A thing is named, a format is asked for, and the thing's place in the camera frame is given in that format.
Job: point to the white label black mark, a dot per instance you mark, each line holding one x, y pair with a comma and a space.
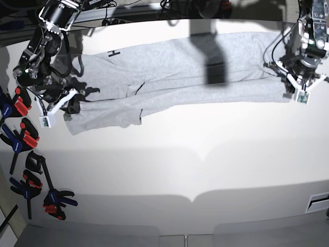
316, 203

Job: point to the blue red clamp upper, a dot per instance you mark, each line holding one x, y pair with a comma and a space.
15, 107

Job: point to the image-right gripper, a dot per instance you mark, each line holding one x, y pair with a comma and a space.
303, 70

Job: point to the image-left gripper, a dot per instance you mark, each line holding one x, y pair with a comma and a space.
54, 97

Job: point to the grey T-shirt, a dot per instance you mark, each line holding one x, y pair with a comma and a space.
131, 83

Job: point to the black strip left edge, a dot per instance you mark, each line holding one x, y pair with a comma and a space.
7, 219

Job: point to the long bar clamp black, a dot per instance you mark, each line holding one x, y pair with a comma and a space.
55, 199

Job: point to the blue red clamp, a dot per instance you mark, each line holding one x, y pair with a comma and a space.
24, 141
15, 107
29, 188

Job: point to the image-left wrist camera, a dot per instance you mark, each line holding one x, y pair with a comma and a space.
48, 121

